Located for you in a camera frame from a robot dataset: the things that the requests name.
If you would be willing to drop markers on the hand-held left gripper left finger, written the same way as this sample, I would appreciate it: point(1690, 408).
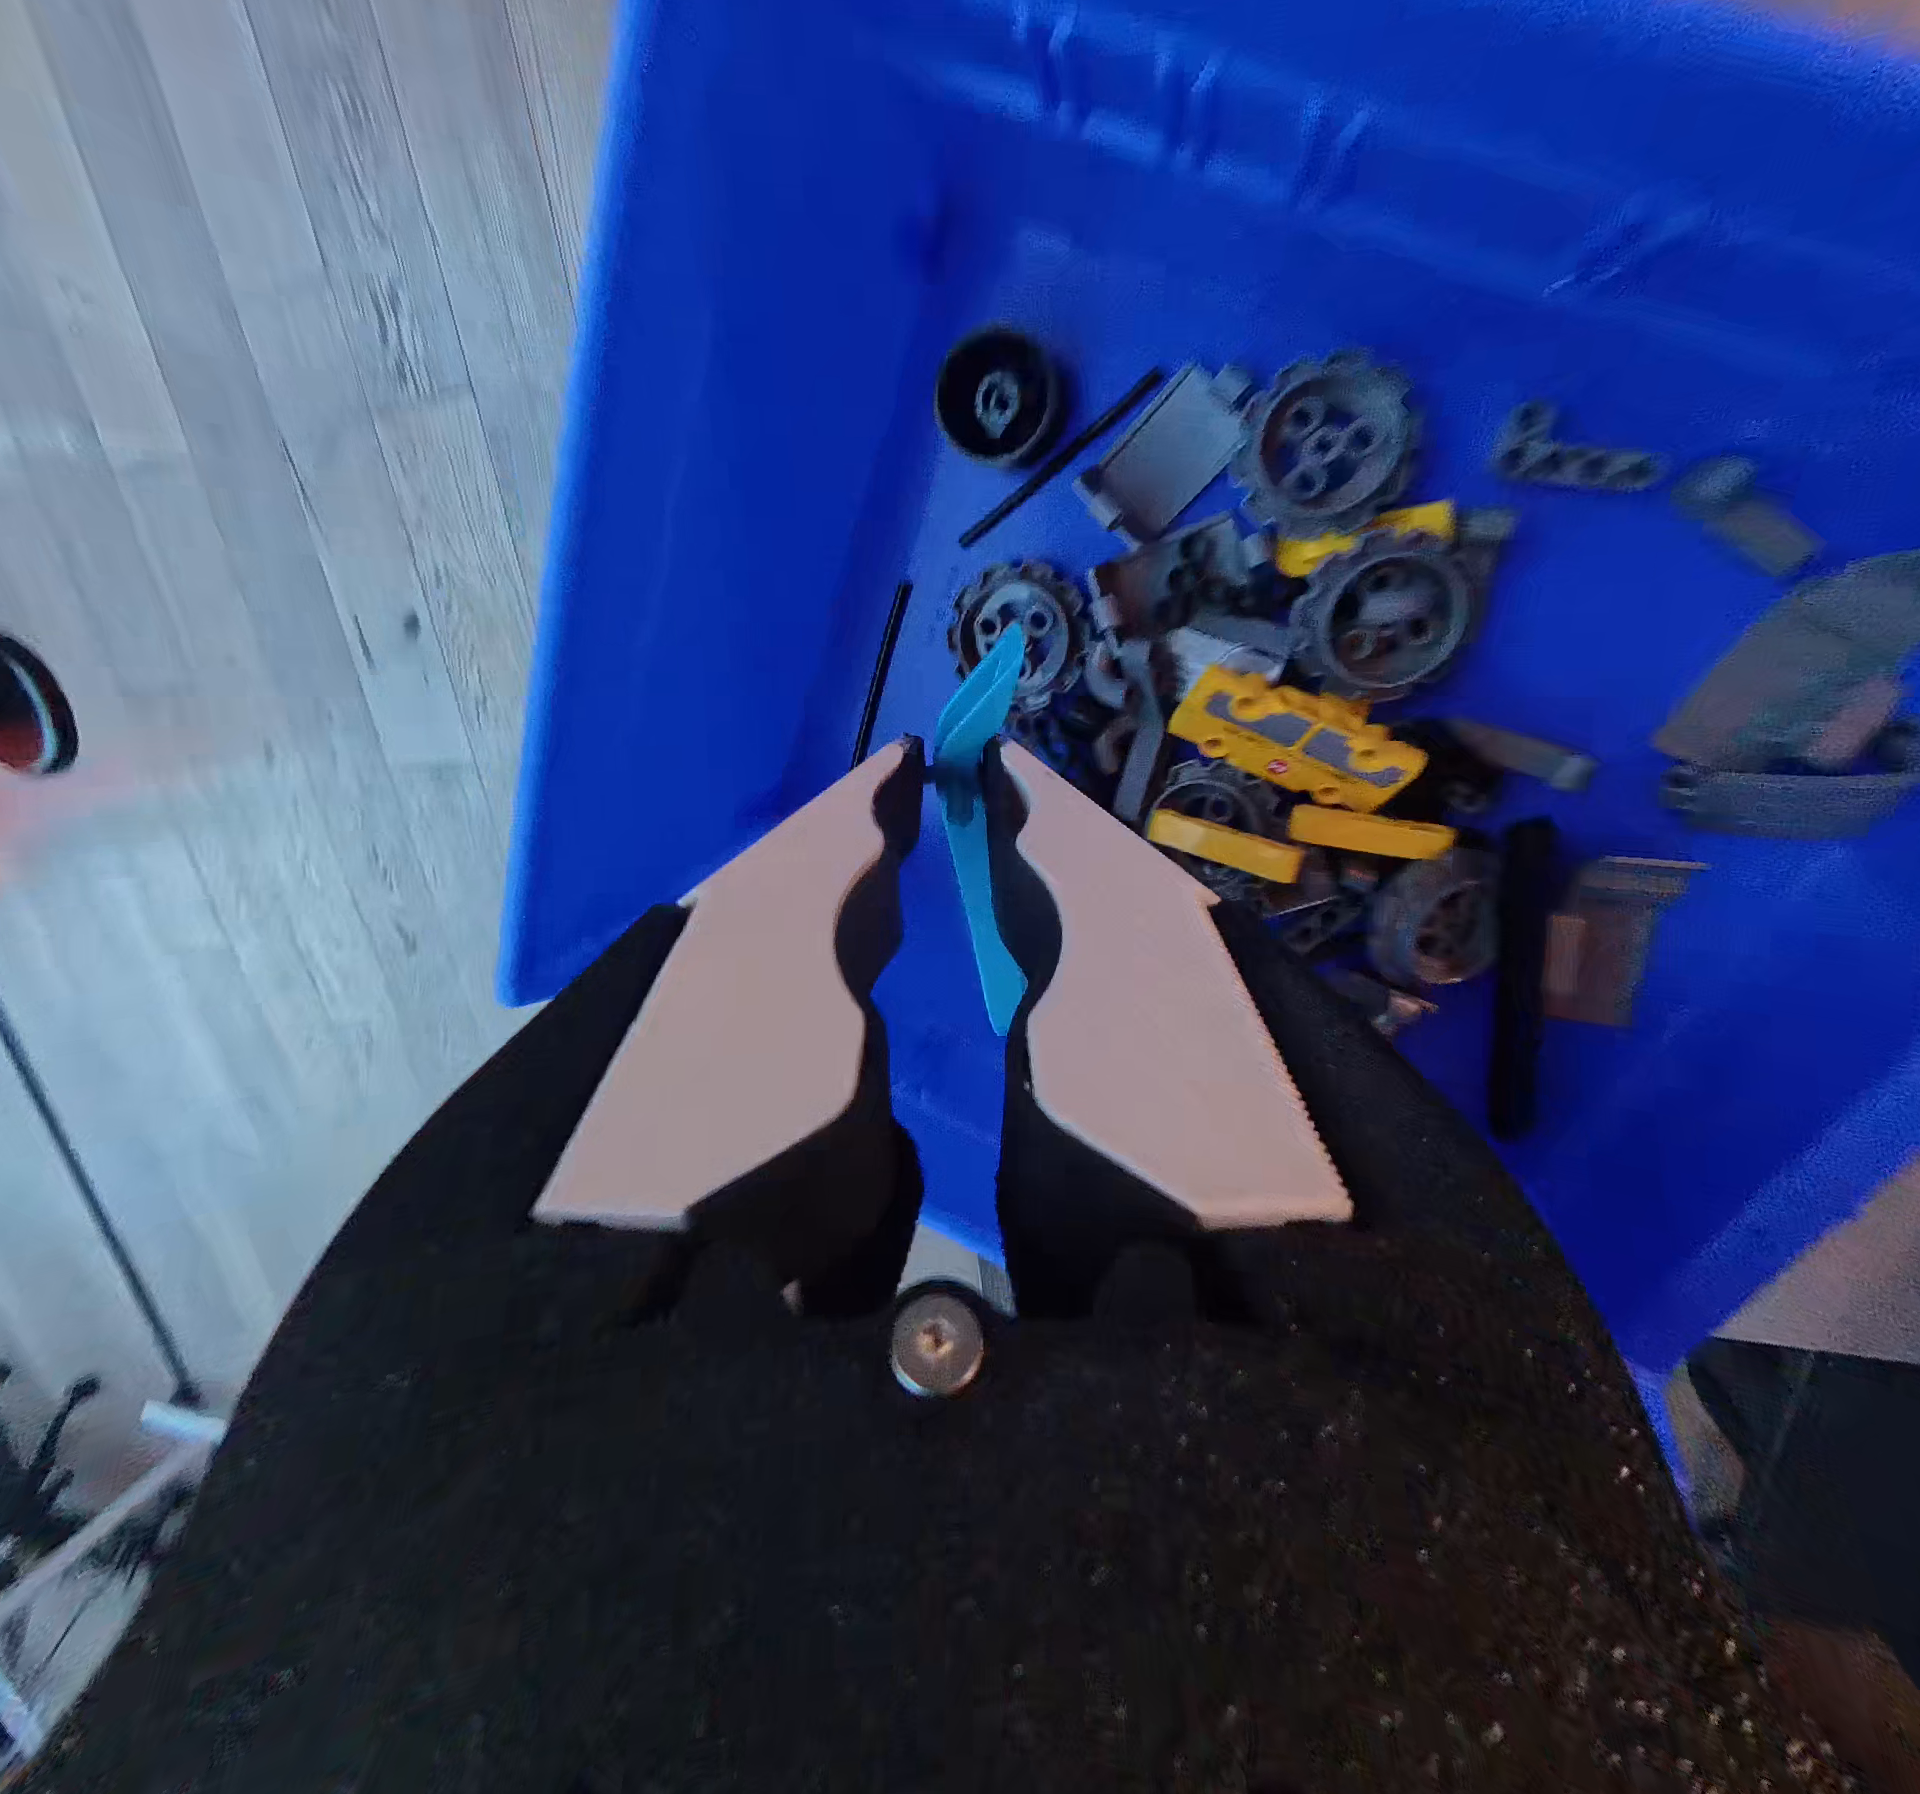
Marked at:
point(720, 1059)

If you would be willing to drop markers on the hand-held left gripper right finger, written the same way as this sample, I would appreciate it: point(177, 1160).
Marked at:
point(1171, 1059)

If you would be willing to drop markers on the blue brick separator tool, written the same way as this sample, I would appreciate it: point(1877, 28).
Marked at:
point(984, 894)

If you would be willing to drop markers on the blue plastic bin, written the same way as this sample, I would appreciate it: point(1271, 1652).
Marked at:
point(751, 399)

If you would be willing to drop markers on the heap of mixed brick parts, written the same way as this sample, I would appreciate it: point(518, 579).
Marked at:
point(1350, 625)

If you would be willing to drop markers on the black rubber wheel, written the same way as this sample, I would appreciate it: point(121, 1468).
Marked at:
point(998, 396)

